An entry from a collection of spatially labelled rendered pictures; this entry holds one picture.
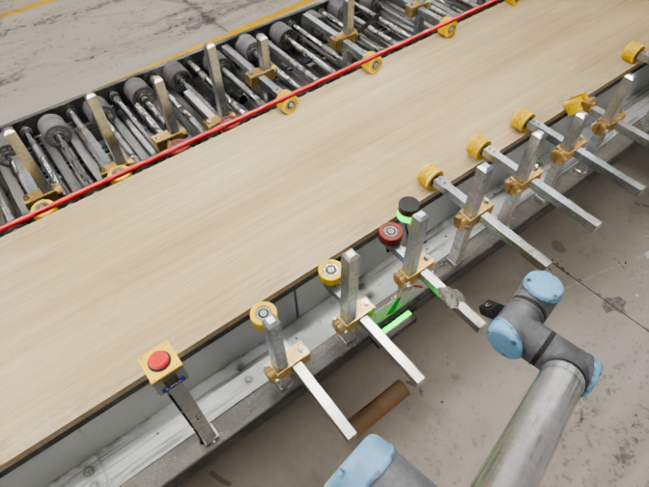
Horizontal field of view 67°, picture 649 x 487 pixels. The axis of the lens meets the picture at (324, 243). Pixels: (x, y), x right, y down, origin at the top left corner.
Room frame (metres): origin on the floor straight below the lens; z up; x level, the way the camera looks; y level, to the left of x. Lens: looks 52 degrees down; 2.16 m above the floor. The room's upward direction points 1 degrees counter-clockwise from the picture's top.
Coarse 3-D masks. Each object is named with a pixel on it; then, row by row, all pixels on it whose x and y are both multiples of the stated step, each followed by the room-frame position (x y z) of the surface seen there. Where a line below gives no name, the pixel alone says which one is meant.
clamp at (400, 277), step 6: (420, 258) 0.92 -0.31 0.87; (420, 264) 0.90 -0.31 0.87; (426, 264) 0.90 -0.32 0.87; (432, 264) 0.91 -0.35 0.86; (402, 270) 0.88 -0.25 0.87; (420, 270) 0.88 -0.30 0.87; (396, 276) 0.86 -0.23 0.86; (402, 276) 0.85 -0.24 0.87; (408, 276) 0.85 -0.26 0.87; (414, 276) 0.86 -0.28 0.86; (396, 282) 0.86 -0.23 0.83; (402, 282) 0.84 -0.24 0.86
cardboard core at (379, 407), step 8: (400, 384) 0.82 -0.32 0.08; (384, 392) 0.78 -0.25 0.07; (392, 392) 0.78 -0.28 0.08; (400, 392) 0.78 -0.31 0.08; (408, 392) 0.78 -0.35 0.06; (376, 400) 0.75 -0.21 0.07; (384, 400) 0.74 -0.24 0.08; (392, 400) 0.75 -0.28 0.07; (400, 400) 0.75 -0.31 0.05; (368, 408) 0.71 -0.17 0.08; (376, 408) 0.71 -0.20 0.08; (384, 408) 0.71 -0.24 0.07; (392, 408) 0.72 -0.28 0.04; (352, 416) 0.68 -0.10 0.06; (360, 416) 0.68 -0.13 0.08; (368, 416) 0.68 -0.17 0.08; (376, 416) 0.68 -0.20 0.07; (352, 424) 0.65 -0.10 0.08; (360, 424) 0.65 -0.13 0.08; (368, 424) 0.65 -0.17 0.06; (360, 432) 0.62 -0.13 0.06
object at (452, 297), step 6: (438, 288) 0.81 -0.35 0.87; (444, 288) 0.81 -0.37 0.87; (450, 288) 0.81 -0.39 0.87; (444, 294) 0.79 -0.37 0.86; (450, 294) 0.78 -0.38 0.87; (456, 294) 0.79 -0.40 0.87; (462, 294) 0.78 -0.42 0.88; (444, 300) 0.77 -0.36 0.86; (450, 300) 0.76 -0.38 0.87; (456, 300) 0.77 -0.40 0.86; (462, 300) 0.77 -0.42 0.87; (450, 306) 0.75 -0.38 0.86; (456, 306) 0.75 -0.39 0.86
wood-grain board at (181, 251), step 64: (576, 0) 2.51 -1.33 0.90; (640, 0) 2.49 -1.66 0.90; (384, 64) 1.98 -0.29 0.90; (448, 64) 1.97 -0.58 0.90; (512, 64) 1.95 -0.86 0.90; (576, 64) 1.94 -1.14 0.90; (640, 64) 1.96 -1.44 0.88; (256, 128) 1.56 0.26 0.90; (320, 128) 1.55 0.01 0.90; (384, 128) 1.54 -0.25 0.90; (448, 128) 1.53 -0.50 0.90; (512, 128) 1.52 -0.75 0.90; (128, 192) 1.22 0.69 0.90; (192, 192) 1.21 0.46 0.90; (256, 192) 1.20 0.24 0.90; (320, 192) 1.20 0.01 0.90; (384, 192) 1.19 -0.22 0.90; (0, 256) 0.95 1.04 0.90; (64, 256) 0.94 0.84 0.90; (128, 256) 0.94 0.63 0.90; (192, 256) 0.93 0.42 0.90; (256, 256) 0.92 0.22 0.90; (320, 256) 0.92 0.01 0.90; (0, 320) 0.72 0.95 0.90; (64, 320) 0.71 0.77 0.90; (128, 320) 0.71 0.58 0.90; (192, 320) 0.70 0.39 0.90; (0, 384) 0.52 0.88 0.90; (64, 384) 0.52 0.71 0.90; (128, 384) 0.51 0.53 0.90; (0, 448) 0.35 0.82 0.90
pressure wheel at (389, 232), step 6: (390, 222) 1.05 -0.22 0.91; (384, 228) 1.02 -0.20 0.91; (390, 228) 1.02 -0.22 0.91; (396, 228) 1.02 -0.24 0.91; (402, 228) 1.02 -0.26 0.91; (384, 234) 1.00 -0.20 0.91; (390, 234) 1.00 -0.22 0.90; (396, 234) 1.00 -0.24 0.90; (402, 234) 1.00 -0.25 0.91; (384, 240) 0.98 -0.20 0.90; (390, 240) 0.97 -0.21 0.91; (396, 240) 0.97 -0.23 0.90
